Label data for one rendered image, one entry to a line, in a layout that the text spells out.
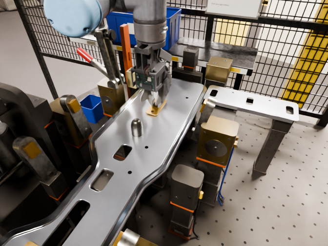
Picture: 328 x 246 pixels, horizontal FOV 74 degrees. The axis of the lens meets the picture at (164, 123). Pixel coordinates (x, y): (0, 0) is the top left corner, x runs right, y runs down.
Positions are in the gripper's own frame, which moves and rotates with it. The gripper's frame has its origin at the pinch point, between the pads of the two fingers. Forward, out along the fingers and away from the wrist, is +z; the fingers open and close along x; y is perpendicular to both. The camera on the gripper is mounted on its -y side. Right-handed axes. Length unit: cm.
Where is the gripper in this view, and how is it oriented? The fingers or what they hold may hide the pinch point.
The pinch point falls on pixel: (156, 101)
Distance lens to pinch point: 66.9
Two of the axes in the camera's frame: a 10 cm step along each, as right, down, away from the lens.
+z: 0.0, 7.5, 6.7
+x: 9.2, 2.6, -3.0
